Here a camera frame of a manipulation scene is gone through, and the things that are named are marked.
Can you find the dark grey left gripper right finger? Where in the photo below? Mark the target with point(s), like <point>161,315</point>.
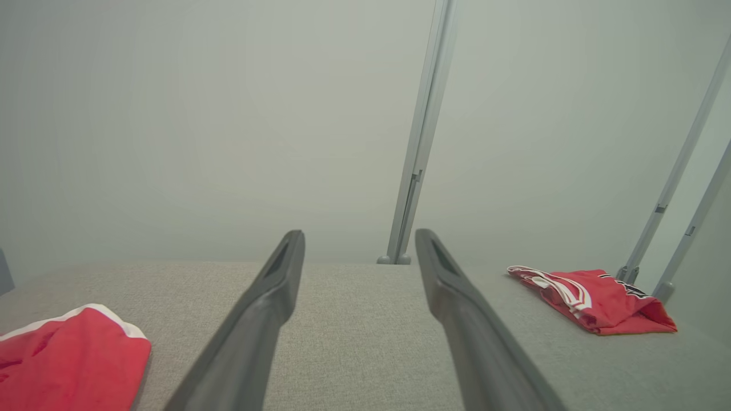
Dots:
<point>485,354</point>

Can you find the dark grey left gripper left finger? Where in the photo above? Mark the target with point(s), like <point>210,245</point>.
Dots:
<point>245,342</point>

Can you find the grey cylindrical post foot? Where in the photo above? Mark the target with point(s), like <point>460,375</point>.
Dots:
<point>384,260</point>
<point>404,260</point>

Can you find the red shorts with white stripe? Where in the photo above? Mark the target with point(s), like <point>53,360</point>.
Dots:
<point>68,365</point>

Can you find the grey metal partition post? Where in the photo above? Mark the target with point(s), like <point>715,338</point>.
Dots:
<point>425,114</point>
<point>679,171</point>
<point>702,211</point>

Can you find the red basketball jersey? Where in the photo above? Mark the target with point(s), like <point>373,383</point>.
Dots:
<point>611,302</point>

